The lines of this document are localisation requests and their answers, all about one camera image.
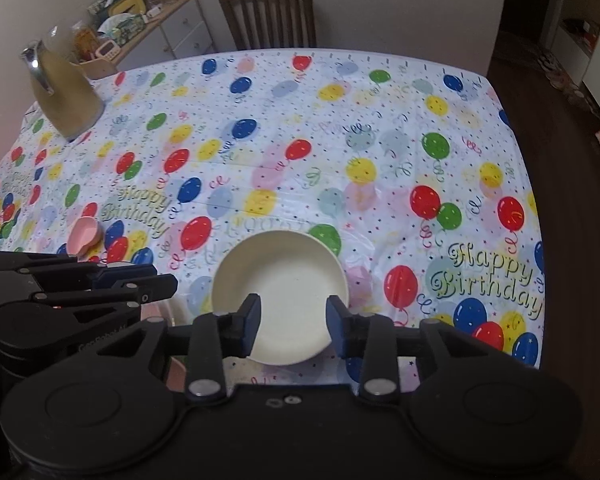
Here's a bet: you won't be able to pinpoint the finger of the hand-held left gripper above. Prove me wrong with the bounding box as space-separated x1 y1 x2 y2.
0 251 158 290
0 273 179 341

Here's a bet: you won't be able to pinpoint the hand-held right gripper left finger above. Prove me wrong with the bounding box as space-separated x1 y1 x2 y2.
96 293 262 405

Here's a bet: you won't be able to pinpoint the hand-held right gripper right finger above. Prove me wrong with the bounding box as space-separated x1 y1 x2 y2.
325 295 486 405

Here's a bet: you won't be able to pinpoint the cream bowl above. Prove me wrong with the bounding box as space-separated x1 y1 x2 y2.
210 229 351 367

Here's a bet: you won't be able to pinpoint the small pink cup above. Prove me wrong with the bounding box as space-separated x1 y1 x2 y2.
67 215 106 261

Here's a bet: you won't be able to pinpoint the balloon print tablecloth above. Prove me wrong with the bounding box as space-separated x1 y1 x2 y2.
0 46 547 387

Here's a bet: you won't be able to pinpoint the gold pitcher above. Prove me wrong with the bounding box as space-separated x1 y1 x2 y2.
20 25 106 144

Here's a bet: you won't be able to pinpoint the light wooden chair back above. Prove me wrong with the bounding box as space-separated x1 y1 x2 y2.
76 57 120 81

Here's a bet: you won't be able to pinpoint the jar with orange contents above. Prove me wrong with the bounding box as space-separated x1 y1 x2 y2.
72 22 99 62

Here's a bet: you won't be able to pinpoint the green tissue box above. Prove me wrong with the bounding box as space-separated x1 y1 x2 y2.
97 12 147 44

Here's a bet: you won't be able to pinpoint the white drawer cabinet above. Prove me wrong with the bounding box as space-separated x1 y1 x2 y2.
111 0 216 69

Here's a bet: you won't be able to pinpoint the dark wooden chair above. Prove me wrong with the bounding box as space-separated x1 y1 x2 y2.
217 0 319 51

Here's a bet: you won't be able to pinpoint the shoes on floor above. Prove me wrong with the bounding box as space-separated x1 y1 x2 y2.
539 44 587 102

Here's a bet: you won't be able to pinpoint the white shelf unit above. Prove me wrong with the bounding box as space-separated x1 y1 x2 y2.
549 0 600 113

